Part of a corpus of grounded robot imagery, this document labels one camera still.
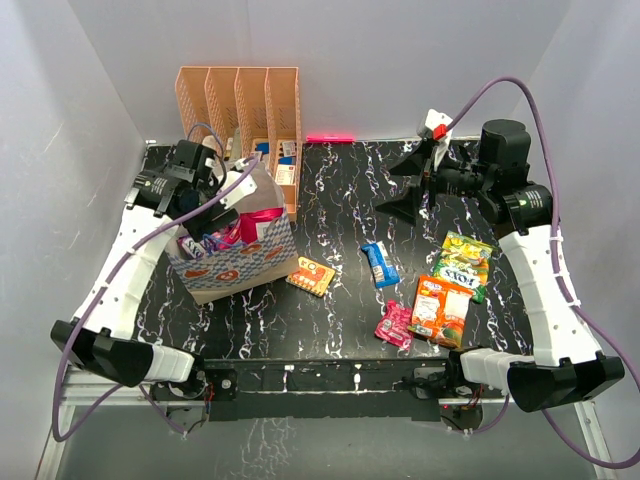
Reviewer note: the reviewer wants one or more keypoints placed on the magenta silver snack bag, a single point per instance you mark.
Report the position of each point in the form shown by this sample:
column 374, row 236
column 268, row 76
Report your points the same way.
column 249, row 227

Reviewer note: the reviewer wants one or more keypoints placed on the purple Fox's bag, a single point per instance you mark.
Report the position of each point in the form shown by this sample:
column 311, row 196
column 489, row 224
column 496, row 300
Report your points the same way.
column 192, row 248

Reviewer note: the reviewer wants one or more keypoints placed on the red white box right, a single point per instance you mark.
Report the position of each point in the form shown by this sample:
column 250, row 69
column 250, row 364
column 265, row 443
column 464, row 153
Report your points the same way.
column 288, row 148

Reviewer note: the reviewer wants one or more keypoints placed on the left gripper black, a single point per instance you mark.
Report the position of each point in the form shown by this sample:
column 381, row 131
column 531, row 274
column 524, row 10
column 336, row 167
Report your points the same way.
column 197, row 228

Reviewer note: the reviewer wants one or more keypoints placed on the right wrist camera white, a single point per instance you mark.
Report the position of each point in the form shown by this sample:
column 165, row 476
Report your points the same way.
column 435, row 126

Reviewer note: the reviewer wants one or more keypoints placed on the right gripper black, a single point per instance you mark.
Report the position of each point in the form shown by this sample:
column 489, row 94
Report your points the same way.
column 406, row 209

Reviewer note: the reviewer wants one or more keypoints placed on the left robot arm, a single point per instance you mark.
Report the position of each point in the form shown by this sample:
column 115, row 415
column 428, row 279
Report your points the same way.
column 196, row 189

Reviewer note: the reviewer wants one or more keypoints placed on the green Fox's candy bag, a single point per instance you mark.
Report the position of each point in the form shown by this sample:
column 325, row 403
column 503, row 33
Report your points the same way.
column 465, row 262

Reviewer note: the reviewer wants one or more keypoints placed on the white checkered paper bag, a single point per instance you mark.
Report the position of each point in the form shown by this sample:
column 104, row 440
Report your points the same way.
column 223, row 272

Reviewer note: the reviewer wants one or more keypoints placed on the pink marker strip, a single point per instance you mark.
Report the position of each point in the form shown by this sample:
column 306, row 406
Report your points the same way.
column 316, row 139

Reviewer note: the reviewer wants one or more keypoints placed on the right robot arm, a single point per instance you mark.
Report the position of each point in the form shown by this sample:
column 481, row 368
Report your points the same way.
column 567, row 364

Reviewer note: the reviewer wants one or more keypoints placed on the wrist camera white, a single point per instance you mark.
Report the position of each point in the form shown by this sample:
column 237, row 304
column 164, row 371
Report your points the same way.
column 435, row 126
column 239, row 182

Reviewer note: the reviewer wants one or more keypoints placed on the white card with red logo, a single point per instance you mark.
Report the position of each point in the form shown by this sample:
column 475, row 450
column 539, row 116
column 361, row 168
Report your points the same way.
column 285, row 175

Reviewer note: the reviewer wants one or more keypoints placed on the orange Fox's candy bag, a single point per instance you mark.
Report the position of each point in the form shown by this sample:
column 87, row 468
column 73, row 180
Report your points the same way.
column 439, row 311

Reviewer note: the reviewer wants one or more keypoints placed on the orange cracker pack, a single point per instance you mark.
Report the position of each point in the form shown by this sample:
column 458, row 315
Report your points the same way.
column 311, row 277

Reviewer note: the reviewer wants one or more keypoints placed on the orange plastic file organizer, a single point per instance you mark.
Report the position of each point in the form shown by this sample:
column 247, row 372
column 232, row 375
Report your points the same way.
column 261, row 104

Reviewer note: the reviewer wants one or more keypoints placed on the blue wafer bar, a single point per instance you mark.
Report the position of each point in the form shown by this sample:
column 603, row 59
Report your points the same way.
column 383, row 271

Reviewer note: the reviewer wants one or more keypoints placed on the pink candy pack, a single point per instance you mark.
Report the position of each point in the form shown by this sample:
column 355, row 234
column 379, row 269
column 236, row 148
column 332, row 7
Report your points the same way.
column 393, row 327

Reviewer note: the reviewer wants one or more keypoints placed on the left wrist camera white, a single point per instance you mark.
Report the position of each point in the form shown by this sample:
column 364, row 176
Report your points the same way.
column 239, row 182

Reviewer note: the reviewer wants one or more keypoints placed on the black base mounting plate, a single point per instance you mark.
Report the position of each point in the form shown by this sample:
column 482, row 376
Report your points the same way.
column 340, row 388

